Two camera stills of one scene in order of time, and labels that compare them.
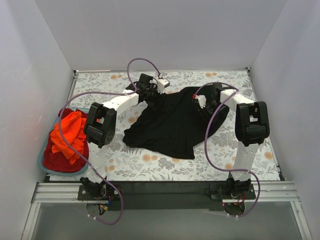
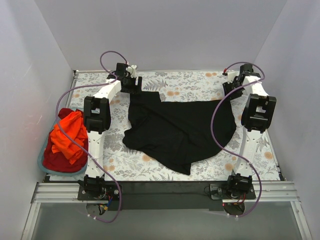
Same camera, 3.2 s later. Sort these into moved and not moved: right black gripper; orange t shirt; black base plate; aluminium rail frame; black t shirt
Moved: black t shirt; right black gripper
Not moved: aluminium rail frame; black base plate; orange t shirt
